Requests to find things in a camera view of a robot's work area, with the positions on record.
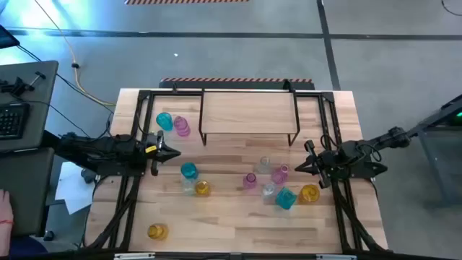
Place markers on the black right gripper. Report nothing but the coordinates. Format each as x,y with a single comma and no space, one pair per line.
323,162

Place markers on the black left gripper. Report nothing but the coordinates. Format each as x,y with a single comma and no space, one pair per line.
153,155

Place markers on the pink tall-necked glass vase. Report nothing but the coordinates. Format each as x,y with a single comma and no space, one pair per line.
280,174

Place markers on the pink ribbed cylinder glass vase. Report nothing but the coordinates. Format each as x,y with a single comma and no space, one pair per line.
181,126

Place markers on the teal round glass vase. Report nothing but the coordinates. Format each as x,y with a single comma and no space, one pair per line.
164,121

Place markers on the clear square glass vase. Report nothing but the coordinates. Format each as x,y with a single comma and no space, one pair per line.
187,187

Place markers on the teal square glass vase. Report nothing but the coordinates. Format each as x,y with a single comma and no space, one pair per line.
286,198

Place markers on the clear ribbed bulbous glass vase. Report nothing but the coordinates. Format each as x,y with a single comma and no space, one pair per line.
263,165

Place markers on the yellow ribbed cylinder glass vase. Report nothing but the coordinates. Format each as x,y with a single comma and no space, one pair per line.
203,188

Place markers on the pink faceted bulbous glass vase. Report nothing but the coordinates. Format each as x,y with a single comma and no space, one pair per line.
249,180

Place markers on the person's forearm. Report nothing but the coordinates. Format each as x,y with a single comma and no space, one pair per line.
5,236

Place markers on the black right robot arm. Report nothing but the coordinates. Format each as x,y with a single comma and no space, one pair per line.
346,155

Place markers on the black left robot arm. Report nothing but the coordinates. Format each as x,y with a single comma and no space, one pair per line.
108,150

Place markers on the teal diamond-pattern cylinder vase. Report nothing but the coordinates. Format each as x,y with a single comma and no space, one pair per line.
189,170

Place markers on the clear ribbed cylinder glass vase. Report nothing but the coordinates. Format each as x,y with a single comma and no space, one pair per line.
269,189

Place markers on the dark grey caster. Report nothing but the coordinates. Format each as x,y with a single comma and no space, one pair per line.
87,176

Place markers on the black mat with striped edge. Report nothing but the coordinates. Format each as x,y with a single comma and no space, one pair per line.
234,85

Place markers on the white paper sheets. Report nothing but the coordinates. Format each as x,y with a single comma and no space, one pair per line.
72,191

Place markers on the black support beam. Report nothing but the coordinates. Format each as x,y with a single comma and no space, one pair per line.
50,139

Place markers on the black caster wheel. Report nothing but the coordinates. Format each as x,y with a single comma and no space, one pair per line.
48,235

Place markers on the dark grey desk top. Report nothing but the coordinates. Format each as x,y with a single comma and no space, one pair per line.
25,187

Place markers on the orange black hazard stripe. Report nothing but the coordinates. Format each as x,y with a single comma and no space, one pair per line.
180,1

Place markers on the grey metal cart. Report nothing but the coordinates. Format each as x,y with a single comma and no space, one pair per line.
451,104

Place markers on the black computer keyboard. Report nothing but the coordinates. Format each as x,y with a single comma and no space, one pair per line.
12,121

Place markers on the black clamp tool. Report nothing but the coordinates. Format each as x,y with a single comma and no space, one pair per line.
18,86

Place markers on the person's leg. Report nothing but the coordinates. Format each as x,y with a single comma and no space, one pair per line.
27,250

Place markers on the person's hand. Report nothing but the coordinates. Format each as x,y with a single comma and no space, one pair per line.
5,209

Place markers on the dark tablet screen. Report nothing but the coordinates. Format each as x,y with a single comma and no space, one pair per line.
6,38

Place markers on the black metal rig frame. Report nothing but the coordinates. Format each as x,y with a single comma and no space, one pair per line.
328,96

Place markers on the grey metal bracket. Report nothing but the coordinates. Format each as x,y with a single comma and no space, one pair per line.
133,256
335,257

